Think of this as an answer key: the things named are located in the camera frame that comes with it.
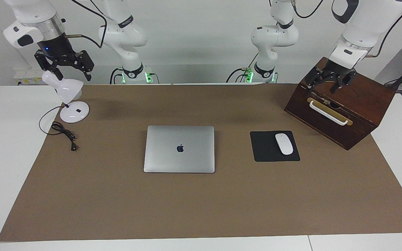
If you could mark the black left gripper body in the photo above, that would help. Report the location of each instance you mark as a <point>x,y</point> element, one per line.
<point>333,69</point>

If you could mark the white power strip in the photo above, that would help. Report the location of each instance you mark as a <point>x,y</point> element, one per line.
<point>30,75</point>

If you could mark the brown table mat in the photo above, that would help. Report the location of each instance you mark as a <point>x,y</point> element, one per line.
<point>187,209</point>

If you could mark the silver laptop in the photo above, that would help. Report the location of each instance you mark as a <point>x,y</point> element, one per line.
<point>166,150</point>

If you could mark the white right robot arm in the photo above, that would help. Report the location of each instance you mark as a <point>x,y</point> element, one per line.
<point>120,31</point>

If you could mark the dark wooden box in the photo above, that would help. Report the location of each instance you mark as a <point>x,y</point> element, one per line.
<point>361,101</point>

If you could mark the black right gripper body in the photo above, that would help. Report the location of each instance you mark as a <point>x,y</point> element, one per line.
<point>56,48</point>

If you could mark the white computer mouse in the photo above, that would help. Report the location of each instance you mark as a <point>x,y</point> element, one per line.
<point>284,143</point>

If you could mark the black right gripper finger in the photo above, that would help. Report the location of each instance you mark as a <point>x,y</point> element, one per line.
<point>88,75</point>
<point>57,73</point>

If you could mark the black mouse pad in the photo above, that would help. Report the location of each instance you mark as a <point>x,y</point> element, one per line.
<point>262,150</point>

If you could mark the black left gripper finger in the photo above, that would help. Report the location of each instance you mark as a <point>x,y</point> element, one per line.
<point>311,87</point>
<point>335,87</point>

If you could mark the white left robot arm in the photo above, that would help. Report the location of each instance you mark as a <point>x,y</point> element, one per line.
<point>274,35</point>

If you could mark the white desk lamp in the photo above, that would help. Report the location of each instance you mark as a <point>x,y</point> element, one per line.
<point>75,111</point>

